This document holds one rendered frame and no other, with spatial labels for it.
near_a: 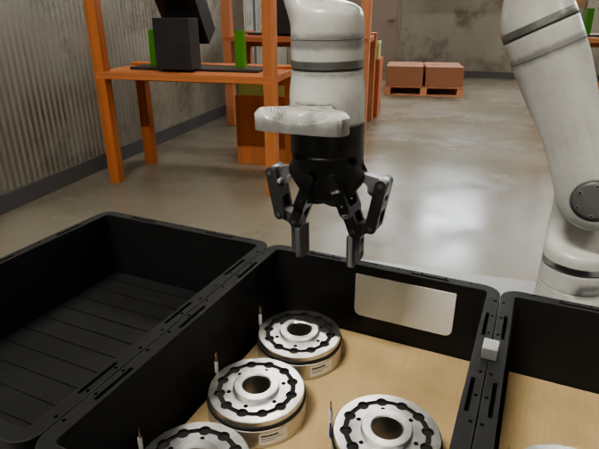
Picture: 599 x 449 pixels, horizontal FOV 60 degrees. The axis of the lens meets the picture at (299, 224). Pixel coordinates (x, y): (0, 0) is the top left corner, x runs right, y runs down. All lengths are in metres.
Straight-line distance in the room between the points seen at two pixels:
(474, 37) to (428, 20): 0.91
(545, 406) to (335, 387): 0.23
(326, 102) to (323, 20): 0.07
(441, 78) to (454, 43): 2.53
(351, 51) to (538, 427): 0.42
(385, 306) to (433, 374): 0.10
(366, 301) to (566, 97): 0.35
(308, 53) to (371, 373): 0.37
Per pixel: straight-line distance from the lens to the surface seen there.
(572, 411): 0.66
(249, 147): 4.41
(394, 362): 0.66
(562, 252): 0.80
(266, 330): 0.66
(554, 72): 0.72
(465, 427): 0.45
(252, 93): 4.31
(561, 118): 0.73
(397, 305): 0.67
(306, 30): 0.49
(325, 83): 0.49
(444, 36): 10.66
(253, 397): 0.55
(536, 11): 0.72
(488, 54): 10.68
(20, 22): 3.98
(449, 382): 0.65
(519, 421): 0.62
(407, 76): 8.19
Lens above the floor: 1.23
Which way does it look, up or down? 23 degrees down
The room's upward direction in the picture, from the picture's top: straight up
